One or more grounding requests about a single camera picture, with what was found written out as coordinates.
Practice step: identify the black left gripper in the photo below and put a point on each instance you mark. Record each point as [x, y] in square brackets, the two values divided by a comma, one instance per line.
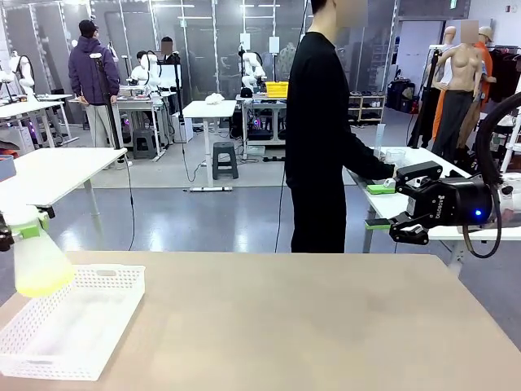
[4, 240]

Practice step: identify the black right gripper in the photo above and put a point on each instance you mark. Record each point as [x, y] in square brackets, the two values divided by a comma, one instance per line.
[460, 201]

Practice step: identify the clear plastic beaker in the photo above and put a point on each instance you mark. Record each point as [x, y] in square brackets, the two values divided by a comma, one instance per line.
[395, 156]

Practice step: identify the clear plastic graduated cylinder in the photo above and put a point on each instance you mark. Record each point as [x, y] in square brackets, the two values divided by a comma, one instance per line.
[380, 140]

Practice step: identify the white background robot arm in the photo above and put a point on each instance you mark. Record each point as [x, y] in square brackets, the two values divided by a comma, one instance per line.
[146, 71]
[22, 75]
[252, 67]

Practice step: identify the person's right forearm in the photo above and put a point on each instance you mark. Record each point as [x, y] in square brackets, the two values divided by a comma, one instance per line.
[370, 161]

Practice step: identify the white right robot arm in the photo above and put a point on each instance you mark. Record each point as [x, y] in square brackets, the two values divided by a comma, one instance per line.
[513, 199]

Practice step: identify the white table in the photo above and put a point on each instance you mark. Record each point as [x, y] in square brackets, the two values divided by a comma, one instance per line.
[136, 102]
[380, 205]
[24, 106]
[209, 108]
[61, 171]
[260, 102]

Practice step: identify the grey box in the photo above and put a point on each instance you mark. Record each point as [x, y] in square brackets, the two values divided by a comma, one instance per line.
[6, 167]

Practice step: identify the white perforated plastic basket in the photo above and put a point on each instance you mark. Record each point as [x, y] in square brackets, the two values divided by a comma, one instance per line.
[118, 285]

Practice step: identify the wooden shoe rack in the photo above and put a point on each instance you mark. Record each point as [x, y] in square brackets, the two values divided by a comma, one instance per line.
[366, 106]

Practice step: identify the black bags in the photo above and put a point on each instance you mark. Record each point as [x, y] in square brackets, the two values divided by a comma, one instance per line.
[401, 95]

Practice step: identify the black tripod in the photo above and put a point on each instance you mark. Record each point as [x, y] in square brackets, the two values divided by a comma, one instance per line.
[427, 93]

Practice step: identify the person in black clothes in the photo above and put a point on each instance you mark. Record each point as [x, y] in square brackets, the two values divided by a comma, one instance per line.
[317, 122]

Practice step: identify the grey plastic stool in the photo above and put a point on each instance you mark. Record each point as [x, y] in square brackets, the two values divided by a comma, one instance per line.
[144, 140]
[225, 150]

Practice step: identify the bare mannequin with grey skirt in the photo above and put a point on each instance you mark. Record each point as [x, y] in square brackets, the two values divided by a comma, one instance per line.
[464, 69]

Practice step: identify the black power strip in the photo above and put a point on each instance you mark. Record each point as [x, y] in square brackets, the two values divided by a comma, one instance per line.
[272, 159]

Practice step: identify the rack of dark clothes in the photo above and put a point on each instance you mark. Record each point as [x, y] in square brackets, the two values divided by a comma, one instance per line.
[504, 77]

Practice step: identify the person in purple jacket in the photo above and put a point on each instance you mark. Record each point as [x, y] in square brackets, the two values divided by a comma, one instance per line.
[91, 77]

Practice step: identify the white mannequin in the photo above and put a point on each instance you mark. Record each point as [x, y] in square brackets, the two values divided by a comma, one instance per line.
[449, 45]

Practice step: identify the mannequin in orange clothes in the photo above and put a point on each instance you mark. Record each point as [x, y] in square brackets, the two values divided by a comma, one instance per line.
[486, 57]

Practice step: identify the black computer tower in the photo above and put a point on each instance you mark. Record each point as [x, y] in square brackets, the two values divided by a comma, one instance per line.
[260, 126]

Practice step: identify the white computer case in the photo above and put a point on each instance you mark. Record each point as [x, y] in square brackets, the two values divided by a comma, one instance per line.
[183, 128]

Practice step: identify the white power strip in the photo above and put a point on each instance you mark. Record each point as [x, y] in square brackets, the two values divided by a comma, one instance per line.
[207, 189]

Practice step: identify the yellow plastic crate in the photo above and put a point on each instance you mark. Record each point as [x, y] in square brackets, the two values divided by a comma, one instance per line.
[277, 89]

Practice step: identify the black cap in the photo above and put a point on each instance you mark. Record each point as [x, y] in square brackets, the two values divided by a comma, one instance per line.
[246, 93]

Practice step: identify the white sign panel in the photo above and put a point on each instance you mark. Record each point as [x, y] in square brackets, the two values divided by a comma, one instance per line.
[244, 41]
[274, 45]

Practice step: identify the seated person in dark clothes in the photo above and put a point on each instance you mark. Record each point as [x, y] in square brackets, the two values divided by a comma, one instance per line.
[167, 57]

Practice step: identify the white crumpled cloth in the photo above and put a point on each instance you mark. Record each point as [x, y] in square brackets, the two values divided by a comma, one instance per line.
[214, 98]

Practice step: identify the black camera stand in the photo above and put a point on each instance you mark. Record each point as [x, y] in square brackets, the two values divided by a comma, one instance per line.
[106, 102]
[178, 93]

